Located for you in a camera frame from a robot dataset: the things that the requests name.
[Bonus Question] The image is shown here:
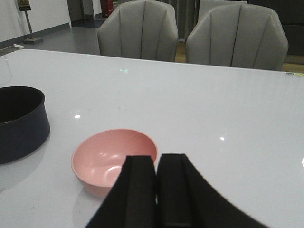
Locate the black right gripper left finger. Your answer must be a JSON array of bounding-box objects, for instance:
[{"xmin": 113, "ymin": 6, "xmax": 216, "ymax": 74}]
[{"xmin": 86, "ymin": 155, "xmax": 156, "ymax": 228}]

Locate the yellow sign stand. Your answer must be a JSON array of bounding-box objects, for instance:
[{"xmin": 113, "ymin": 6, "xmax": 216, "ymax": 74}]
[{"xmin": 17, "ymin": 0, "xmax": 43, "ymax": 45}]

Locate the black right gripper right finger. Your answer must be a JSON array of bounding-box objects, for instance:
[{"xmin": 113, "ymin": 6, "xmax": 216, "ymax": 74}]
[{"xmin": 157, "ymin": 154, "xmax": 265, "ymax": 228}]

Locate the beige upholstered chair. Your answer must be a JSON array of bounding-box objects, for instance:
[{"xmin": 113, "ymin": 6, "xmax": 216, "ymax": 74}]
[
  {"xmin": 186, "ymin": 4, "xmax": 288, "ymax": 71},
  {"xmin": 97, "ymin": 0, "xmax": 178, "ymax": 62}
]

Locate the pink plastic bowl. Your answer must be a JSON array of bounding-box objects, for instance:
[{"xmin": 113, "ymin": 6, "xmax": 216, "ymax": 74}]
[{"xmin": 71, "ymin": 129, "xmax": 158, "ymax": 198}]

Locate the dark blue saucepan purple handle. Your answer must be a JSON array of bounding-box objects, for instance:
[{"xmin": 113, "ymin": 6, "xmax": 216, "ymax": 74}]
[{"xmin": 0, "ymin": 86, "xmax": 50, "ymax": 164}]

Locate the red bin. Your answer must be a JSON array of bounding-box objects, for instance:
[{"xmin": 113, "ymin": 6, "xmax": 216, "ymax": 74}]
[{"xmin": 101, "ymin": 0, "xmax": 114, "ymax": 18}]

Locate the right beige upholstered chair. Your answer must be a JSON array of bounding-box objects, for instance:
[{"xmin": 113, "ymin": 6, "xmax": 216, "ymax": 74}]
[{"xmin": 186, "ymin": 4, "xmax": 288, "ymax": 71}]

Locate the left beige upholstered chair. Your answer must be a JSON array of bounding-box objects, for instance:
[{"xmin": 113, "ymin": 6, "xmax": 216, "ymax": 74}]
[{"xmin": 97, "ymin": 0, "xmax": 178, "ymax": 62}]

